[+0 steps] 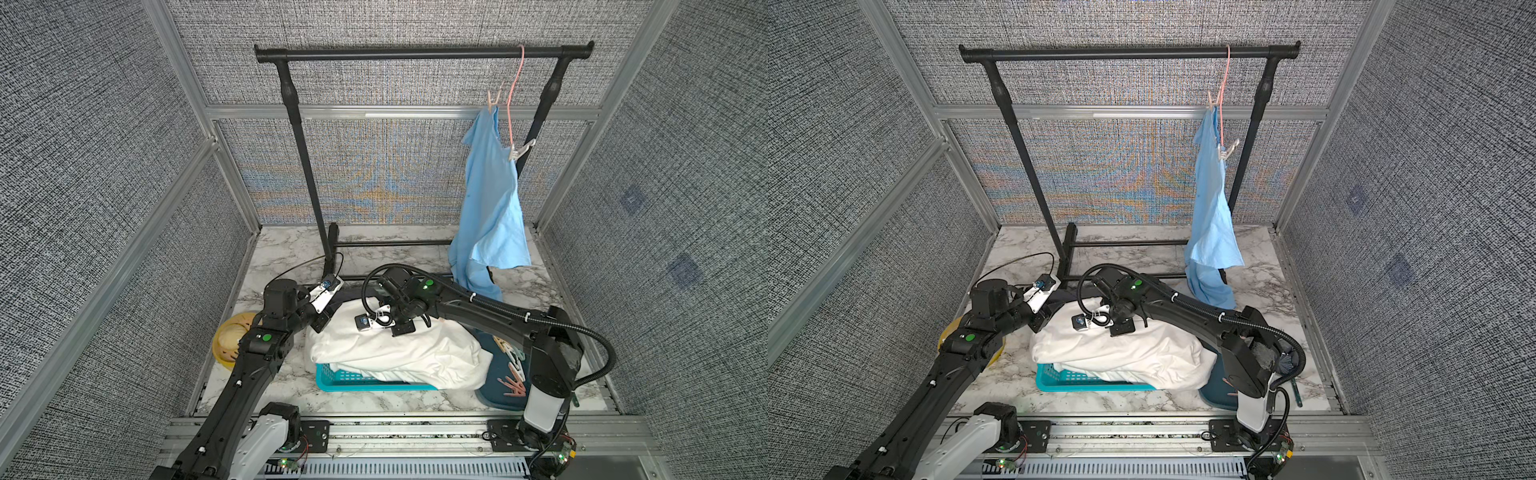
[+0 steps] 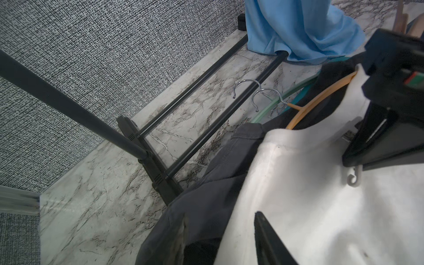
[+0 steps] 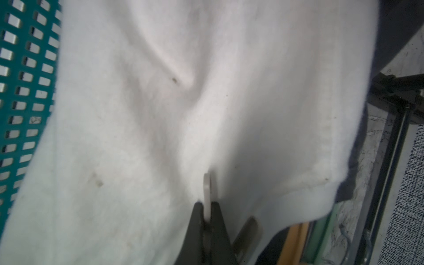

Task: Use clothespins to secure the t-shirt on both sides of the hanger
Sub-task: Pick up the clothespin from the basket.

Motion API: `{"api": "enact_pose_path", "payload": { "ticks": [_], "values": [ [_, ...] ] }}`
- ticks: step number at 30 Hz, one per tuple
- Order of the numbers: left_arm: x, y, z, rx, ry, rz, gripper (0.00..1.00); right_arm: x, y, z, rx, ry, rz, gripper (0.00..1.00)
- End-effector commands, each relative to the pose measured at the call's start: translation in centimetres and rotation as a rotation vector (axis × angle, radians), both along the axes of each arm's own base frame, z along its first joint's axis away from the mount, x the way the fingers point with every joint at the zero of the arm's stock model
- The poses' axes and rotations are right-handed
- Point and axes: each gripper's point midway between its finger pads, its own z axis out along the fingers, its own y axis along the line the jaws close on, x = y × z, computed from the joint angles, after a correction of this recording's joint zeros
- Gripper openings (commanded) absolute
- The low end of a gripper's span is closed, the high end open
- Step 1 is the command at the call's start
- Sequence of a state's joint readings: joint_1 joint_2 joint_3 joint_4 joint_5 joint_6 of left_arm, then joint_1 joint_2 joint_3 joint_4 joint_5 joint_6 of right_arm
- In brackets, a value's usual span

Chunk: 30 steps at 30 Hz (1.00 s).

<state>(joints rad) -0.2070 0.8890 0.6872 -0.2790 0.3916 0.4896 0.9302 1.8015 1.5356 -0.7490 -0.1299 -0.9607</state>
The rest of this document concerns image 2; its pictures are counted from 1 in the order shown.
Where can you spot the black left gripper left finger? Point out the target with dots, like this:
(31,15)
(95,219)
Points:
(169,249)

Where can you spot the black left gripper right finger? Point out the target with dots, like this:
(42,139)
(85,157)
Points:
(270,249)

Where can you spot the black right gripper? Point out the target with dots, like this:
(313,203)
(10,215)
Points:
(392,130)

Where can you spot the black clothes rack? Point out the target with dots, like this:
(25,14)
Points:
(115,68)

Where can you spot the grey white hooked clothespin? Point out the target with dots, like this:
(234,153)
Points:
(354,180)

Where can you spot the light blue t-shirt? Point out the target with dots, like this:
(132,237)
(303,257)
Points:
(309,31)

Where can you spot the white t-shirt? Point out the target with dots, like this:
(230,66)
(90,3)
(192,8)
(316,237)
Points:
(298,181)

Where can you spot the dark grey garment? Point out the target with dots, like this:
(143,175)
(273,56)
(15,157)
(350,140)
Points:
(209,203)

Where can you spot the yellow wooden hanger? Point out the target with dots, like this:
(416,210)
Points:
(302,111)

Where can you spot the mint green hanger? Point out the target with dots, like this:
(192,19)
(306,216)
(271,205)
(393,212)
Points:
(270,95)

